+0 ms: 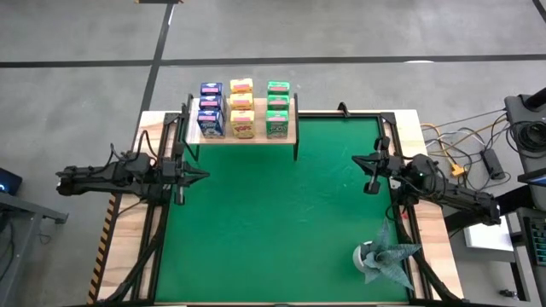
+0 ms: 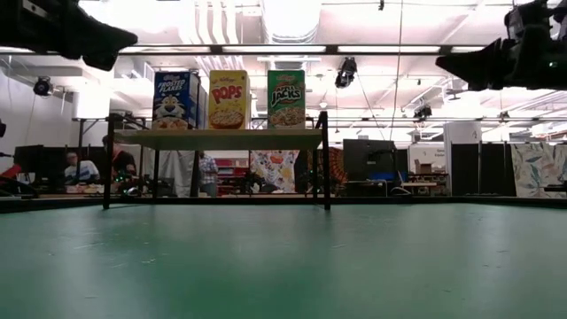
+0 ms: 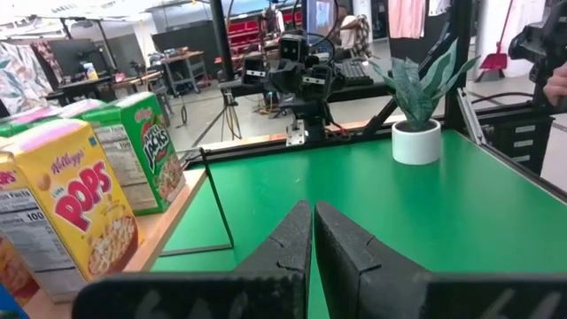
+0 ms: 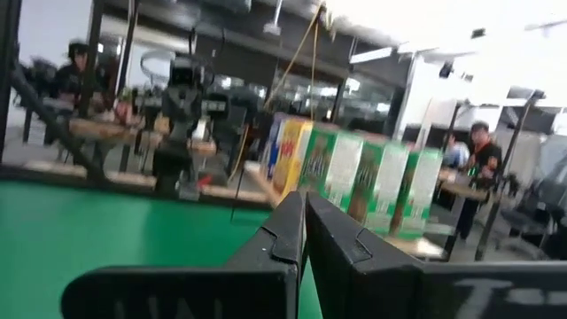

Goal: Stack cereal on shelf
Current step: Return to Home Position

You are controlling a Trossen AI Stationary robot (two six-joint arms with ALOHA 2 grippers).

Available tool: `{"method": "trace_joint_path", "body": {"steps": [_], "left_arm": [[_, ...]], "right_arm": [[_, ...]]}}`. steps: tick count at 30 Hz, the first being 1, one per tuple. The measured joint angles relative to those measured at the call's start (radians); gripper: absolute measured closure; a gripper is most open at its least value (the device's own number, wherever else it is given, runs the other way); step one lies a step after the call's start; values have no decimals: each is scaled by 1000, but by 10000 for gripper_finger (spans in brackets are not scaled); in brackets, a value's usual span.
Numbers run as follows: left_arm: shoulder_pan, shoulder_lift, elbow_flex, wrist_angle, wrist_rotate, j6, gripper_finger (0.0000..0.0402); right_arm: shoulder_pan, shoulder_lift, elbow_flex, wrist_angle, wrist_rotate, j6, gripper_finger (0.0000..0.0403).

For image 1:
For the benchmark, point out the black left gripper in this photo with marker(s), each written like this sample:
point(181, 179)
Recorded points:
point(167, 174)

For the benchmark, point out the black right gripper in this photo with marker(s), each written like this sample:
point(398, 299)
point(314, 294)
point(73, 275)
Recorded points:
point(396, 168)

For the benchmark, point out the blue Frosted Flakes cereal box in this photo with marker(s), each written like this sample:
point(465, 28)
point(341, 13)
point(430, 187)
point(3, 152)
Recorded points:
point(211, 88)
point(210, 102)
point(210, 124)

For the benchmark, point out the yellow Corn Pops cereal box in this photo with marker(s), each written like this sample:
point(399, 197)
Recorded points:
point(242, 124)
point(242, 101)
point(241, 85)

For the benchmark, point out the green Apple Jacks cereal box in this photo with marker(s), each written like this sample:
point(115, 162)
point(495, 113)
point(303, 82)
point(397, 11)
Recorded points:
point(277, 124)
point(278, 88)
point(278, 102)

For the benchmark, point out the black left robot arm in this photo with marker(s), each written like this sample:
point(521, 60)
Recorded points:
point(94, 179)

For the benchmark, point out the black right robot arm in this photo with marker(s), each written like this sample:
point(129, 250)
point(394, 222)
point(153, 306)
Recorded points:
point(460, 196)

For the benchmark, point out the potted snake plant white pot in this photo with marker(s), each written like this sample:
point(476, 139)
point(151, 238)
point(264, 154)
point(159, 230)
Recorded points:
point(384, 260)

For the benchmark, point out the yellow black hazard tape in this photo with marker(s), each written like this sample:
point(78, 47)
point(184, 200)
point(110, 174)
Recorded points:
point(102, 247)

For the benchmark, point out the green table mat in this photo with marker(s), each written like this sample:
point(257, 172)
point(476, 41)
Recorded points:
point(277, 230)

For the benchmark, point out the black power adapter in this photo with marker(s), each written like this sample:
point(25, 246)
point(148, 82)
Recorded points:
point(492, 164)

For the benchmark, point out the white paper sheet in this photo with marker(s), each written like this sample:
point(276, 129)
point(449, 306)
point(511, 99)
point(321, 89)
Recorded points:
point(486, 239)

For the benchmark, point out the black metal beam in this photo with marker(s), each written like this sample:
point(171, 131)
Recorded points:
point(512, 194)

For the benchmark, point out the dark laptop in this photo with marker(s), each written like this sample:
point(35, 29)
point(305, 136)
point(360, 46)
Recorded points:
point(533, 178)

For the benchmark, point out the black device blue light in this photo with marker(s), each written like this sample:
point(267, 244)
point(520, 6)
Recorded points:
point(8, 181)

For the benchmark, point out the keyboard with coloured keys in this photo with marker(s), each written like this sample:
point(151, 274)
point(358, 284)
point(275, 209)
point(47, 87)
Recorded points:
point(538, 241)

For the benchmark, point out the small black floor object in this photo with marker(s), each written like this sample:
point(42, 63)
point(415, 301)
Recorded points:
point(507, 293)

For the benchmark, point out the wooden shelf black metal frame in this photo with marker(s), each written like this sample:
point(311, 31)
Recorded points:
point(260, 136)

